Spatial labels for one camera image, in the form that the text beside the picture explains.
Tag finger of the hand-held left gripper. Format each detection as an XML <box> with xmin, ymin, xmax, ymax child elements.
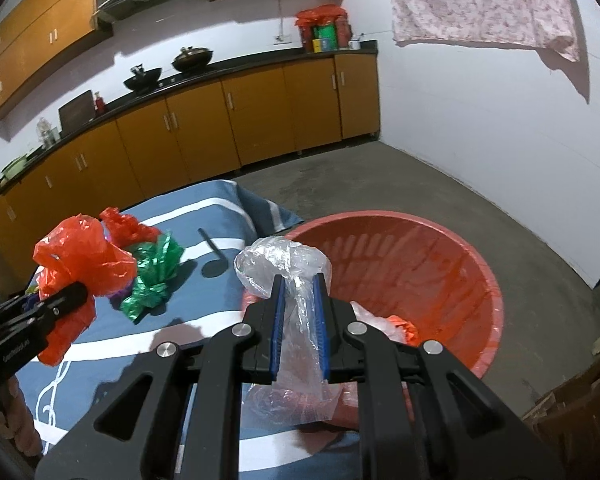
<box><xmin>0</xmin><ymin>281</ymin><xmax>97</xmax><ymax>356</ymax></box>

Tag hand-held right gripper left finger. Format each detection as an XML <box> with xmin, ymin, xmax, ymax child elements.
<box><xmin>34</xmin><ymin>274</ymin><xmax>287</xmax><ymax>480</ymax></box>

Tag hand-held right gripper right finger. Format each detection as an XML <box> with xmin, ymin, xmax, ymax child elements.
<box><xmin>312</xmin><ymin>272</ymin><xmax>566</xmax><ymax>480</ymax></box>

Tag white plastic bag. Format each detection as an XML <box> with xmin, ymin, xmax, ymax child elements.
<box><xmin>352</xmin><ymin>302</ymin><xmax>406</xmax><ymax>341</ymax></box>

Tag orange plastic bag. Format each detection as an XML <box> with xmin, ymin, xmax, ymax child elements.
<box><xmin>100</xmin><ymin>207</ymin><xmax>161</xmax><ymax>248</ymax></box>
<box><xmin>34</xmin><ymin>215</ymin><xmax>137</xmax><ymax>366</ymax></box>
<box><xmin>387</xmin><ymin>315</ymin><xmax>422</xmax><ymax>347</ymax></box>

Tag clear plastic bag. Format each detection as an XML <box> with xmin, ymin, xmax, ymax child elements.
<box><xmin>234</xmin><ymin>235</ymin><xmax>348</xmax><ymax>423</ymax></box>

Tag red plastic laundry basket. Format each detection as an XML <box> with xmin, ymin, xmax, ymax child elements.
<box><xmin>241</xmin><ymin>211</ymin><xmax>505</xmax><ymax>428</ymax></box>

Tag person's left hand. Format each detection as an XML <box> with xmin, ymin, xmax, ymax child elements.
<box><xmin>0</xmin><ymin>375</ymin><xmax>43</xmax><ymax>456</ymax></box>

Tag blue striped tablecloth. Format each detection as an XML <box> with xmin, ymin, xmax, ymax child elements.
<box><xmin>17</xmin><ymin>179</ymin><xmax>361</xmax><ymax>480</ymax></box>

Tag green plastic bag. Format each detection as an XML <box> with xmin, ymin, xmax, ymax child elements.
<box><xmin>120</xmin><ymin>230</ymin><xmax>185</xmax><ymax>323</ymax></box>

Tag glass jar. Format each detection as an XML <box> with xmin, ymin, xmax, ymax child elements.
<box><xmin>36</xmin><ymin>117</ymin><xmax>58</xmax><ymax>148</ymax></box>

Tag dark cutting board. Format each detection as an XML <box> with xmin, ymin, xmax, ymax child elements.
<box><xmin>58</xmin><ymin>90</ymin><xmax>97</xmax><ymax>136</ymax></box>

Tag wooden lower kitchen cabinets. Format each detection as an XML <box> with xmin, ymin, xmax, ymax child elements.
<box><xmin>0</xmin><ymin>54</ymin><xmax>381</xmax><ymax>261</ymax></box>

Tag wooden kitchen cabinets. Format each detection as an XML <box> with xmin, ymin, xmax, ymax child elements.
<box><xmin>0</xmin><ymin>0</ymin><xmax>352</xmax><ymax>126</ymax></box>
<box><xmin>0</xmin><ymin>54</ymin><xmax>381</xmax><ymax>261</ymax></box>

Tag black wok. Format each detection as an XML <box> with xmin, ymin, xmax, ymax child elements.
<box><xmin>123</xmin><ymin>65</ymin><xmax>163</xmax><ymax>93</ymax></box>

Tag black kitchen countertop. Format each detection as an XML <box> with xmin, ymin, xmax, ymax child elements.
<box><xmin>0</xmin><ymin>40</ymin><xmax>379</xmax><ymax>211</ymax></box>

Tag brown wooden board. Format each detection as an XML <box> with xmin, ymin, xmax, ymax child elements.
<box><xmin>522</xmin><ymin>355</ymin><xmax>600</xmax><ymax>480</ymax></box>

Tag wooden upper kitchen cabinets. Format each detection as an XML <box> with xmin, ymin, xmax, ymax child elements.
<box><xmin>0</xmin><ymin>0</ymin><xmax>352</xmax><ymax>126</ymax></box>

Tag dark clay pot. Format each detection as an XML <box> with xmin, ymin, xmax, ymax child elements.
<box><xmin>172</xmin><ymin>46</ymin><xmax>215</xmax><ymax>73</ymax></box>

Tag green box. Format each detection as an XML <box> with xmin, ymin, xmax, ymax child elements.
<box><xmin>312</xmin><ymin>22</ymin><xmax>337</xmax><ymax>52</ymax></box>

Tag red bags on containers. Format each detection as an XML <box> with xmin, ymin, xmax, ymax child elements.
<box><xmin>295</xmin><ymin>4</ymin><xmax>348</xmax><ymax>28</ymax></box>

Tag pink floral cloth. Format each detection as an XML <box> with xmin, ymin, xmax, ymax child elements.
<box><xmin>380</xmin><ymin>0</ymin><xmax>581</xmax><ymax>63</ymax></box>

